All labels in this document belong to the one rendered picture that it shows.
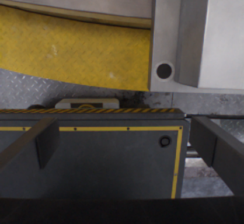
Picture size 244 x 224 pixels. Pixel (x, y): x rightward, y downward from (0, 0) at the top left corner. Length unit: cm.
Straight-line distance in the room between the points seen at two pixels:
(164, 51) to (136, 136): 26
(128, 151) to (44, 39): 61
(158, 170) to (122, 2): 51
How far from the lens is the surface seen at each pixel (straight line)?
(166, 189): 67
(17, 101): 97
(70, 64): 83
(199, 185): 117
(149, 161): 59
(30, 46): 90
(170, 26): 46
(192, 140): 17
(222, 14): 40
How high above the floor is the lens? 80
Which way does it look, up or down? 75 degrees down
